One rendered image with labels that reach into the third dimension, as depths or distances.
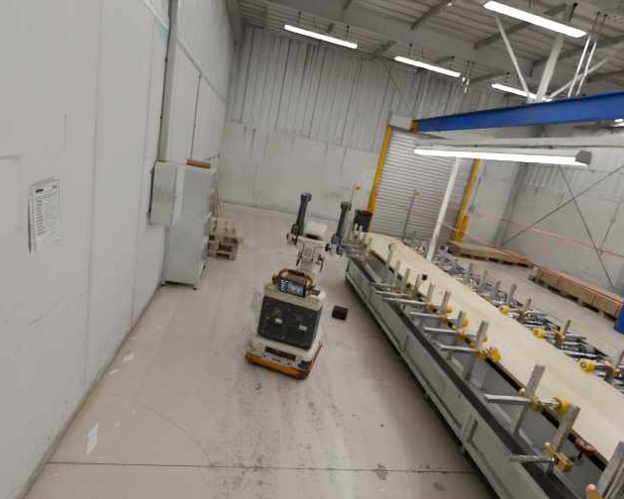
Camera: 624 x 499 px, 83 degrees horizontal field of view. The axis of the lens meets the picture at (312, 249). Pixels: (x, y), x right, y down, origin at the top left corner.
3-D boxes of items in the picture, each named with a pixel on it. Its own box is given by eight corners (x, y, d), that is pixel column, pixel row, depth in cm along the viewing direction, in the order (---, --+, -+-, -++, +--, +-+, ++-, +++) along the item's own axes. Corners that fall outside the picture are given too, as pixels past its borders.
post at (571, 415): (540, 483, 185) (575, 407, 173) (535, 477, 188) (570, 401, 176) (546, 483, 186) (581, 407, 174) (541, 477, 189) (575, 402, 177)
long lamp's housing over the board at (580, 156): (573, 161, 227) (578, 149, 225) (414, 151, 454) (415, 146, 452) (588, 165, 229) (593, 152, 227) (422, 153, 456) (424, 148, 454)
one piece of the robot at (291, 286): (309, 304, 319) (311, 286, 304) (272, 293, 325) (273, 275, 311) (313, 295, 327) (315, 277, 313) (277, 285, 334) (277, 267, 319)
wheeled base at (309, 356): (306, 381, 324) (311, 357, 318) (243, 360, 336) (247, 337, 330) (322, 348, 388) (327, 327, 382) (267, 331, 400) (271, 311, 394)
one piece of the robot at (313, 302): (306, 363, 329) (325, 280, 308) (253, 346, 339) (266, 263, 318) (315, 347, 361) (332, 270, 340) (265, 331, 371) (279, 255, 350)
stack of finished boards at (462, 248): (527, 263, 1094) (529, 257, 1090) (459, 252, 1039) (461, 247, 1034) (509, 255, 1166) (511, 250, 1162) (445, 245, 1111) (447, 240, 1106)
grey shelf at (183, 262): (160, 285, 463) (172, 166, 424) (175, 263, 548) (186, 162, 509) (196, 290, 472) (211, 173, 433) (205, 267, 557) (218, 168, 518)
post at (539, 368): (511, 436, 207) (541, 365, 195) (507, 432, 211) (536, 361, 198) (516, 437, 208) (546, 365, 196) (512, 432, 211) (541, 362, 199)
